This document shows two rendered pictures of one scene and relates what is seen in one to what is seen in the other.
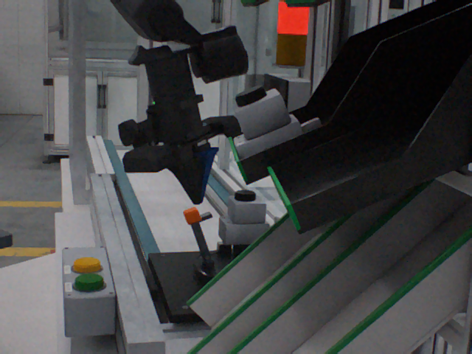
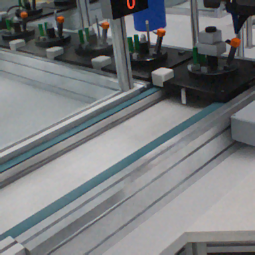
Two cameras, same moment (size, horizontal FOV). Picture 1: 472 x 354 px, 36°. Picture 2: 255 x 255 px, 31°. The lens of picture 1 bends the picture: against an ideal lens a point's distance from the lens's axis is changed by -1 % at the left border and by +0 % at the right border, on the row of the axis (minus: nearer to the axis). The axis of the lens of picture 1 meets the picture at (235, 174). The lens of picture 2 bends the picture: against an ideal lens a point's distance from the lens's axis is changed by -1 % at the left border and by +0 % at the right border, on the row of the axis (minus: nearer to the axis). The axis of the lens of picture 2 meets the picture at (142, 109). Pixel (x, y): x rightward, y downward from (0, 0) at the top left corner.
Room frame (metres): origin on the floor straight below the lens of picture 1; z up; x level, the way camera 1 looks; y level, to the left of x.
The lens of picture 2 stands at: (1.73, 0.90, 1.41)
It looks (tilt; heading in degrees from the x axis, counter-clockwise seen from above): 24 degrees down; 241
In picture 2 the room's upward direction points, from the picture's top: 7 degrees counter-clockwise
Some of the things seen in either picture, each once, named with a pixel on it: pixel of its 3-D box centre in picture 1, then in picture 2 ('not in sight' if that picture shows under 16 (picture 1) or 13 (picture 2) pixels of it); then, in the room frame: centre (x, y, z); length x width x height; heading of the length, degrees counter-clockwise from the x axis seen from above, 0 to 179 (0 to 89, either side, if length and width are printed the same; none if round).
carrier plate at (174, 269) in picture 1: (241, 282); (212, 74); (0.99, -0.02, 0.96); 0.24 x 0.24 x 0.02; 14
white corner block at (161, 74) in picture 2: not in sight; (163, 77); (1.11, -0.09, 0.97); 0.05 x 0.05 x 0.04; 14
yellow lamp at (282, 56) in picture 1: (291, 49); not in sight; (1.20, -0.08, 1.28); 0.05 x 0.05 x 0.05
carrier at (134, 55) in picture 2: not in sight; (143, 46); (1.05, -0.26, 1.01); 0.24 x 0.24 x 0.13; 14
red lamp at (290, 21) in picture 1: (293, 18); not in sight; (1.20, -0.08, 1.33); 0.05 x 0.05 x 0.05
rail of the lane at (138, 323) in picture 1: (118, 254); (197, 147); (1.22, 0.20, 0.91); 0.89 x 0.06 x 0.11; 14
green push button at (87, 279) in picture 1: (89, 285); not in sight; (0.95, 0.20, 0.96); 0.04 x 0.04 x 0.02
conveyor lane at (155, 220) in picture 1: (212, 248); (133, 133); (1.28, 0.04, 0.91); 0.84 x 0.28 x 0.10; 14
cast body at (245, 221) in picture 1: (251, 216); (208, 40); (0.99, -0.03, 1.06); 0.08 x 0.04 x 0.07; 104
